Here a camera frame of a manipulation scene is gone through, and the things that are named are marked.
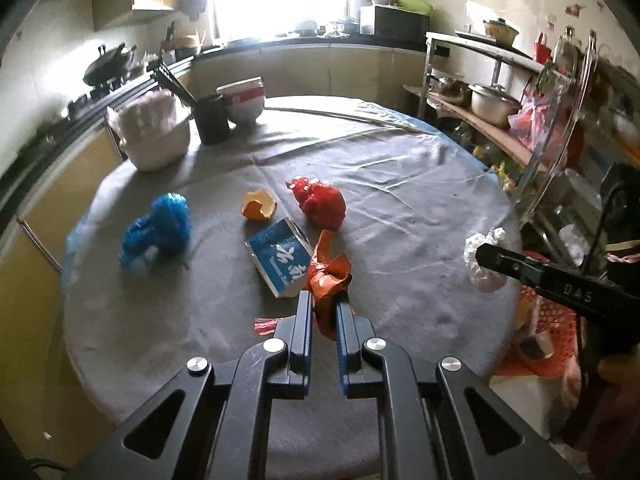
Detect white paper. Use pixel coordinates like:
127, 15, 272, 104
463, 227, 507, 293

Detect enamel pot with lid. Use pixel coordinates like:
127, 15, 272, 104
482, 19, 521, 46

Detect black flat cooktop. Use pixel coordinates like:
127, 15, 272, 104
454, 30, 533, 60

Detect microwave oven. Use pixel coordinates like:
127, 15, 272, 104
360, 5, 431, 43

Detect metal storage rack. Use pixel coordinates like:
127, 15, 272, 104
415, 31, 601, 221

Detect orange peel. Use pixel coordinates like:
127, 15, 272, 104
241, 189, 277, 222

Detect bundle of black chopsticks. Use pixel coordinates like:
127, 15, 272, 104
150, 57, 201, 108

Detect blue plastic table cover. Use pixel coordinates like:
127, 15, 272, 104
62, 100, 501, 281

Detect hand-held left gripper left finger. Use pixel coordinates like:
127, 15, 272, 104
65, 290, 316, 480

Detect black wok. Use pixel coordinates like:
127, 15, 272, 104
82, 44, 138, 86

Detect red mesh basket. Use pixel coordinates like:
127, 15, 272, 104
492, 252, 581, 378

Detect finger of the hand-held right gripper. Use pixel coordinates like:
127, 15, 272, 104
475, 242, 551, 288

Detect yellow base cabinets under stove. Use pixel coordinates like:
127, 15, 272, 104
0, 125, 126, 461

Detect orange-red wrapper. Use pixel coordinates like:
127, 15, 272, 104
306, 230, 353, 341

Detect blue white carton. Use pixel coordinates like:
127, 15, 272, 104
245, 217, 315, 298

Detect hanging red plastic bag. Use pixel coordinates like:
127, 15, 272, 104
509, 95, 551, 151

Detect blue plastic bag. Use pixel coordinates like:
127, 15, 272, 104
119, 192, 193, 273

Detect small red hanging basket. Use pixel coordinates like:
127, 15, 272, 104
532, 32, 553, 63

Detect black chopstick holder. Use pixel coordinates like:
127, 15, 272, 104
192, 94, 232, 146

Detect yellow base cabinets under window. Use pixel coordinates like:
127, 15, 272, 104
192, 42, 426, 111

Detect crumpled red plastic bag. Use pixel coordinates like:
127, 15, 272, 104
285, 176, 347, 231

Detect gas stove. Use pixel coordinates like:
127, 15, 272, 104
65, 75, 156, 121

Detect small steel pot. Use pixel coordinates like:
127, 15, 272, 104
437, 76, 471, 103

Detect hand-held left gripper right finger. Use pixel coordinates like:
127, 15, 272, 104
334, 292, 596, 480

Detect large steel pot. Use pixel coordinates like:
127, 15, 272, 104
468, 82, 523, 128

